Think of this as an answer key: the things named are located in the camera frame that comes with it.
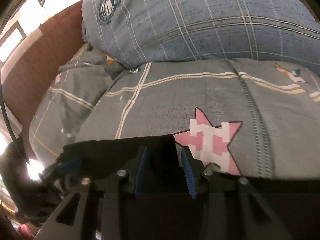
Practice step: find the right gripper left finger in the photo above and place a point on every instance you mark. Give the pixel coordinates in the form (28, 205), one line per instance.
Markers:
(94, 204)

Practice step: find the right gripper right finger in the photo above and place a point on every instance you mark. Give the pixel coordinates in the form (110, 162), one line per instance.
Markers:
(231, 207)

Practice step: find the black pants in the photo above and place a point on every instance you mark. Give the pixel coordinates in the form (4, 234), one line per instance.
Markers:
(162, 207)

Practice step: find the person's left hand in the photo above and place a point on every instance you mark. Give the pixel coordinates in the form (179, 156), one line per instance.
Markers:
(24, 233)

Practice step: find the grey patterned duvet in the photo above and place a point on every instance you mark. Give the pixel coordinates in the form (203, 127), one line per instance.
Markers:
(256, 118)

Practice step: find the brown wooden headboard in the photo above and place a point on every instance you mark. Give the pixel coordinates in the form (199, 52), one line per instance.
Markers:
(32, 67)

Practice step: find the blue plaid pillow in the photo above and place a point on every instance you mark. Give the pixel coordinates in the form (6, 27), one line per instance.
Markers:
(135, 32)

